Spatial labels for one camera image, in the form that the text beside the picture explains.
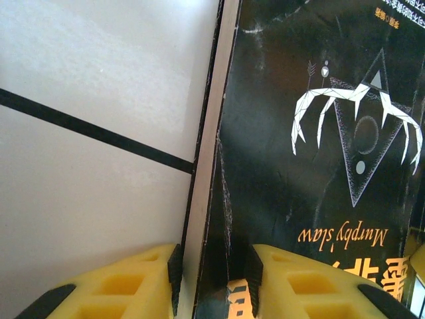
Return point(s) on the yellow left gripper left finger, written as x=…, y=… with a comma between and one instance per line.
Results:
x=109, y=292

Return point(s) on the black book with antler print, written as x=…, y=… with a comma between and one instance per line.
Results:
x=282, y=166

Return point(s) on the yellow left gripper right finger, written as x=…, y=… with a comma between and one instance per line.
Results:
x=315, y=292

